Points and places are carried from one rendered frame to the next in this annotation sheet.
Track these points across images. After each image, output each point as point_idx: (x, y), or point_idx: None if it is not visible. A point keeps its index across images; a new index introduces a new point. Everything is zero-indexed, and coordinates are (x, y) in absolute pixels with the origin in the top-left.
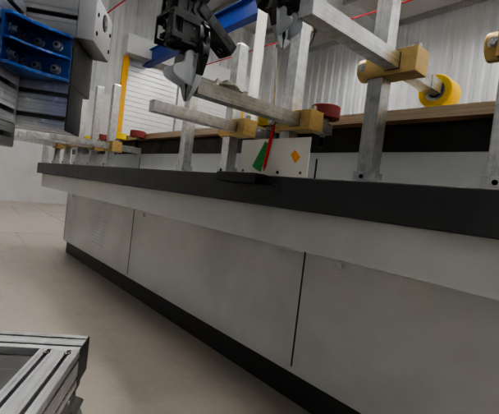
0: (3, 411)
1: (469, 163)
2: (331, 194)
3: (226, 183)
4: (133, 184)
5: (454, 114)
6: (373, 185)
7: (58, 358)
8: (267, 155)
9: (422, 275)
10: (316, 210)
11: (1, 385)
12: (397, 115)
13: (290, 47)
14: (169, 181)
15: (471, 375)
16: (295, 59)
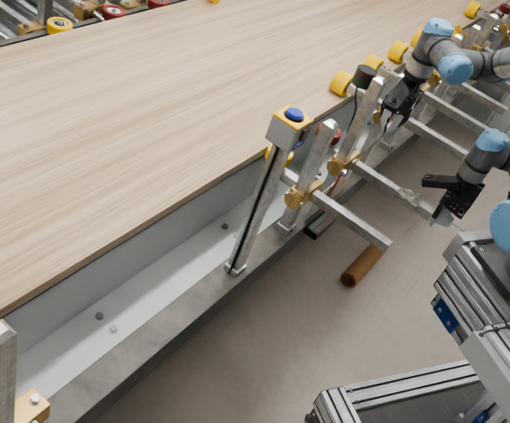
0: (408, 386)
1: (336, 114)
2: (355, 188)
3: (300, 235)
4: (158, 363)
5: (351, 99)
6: None
7: (359, 391)
8: (330, 194)
9: None
10: (346, 200)
11: (387, 409)
12: (335, 107)
13: (366, 117)
14: (236, 291)
15: None
16: (365, 125)
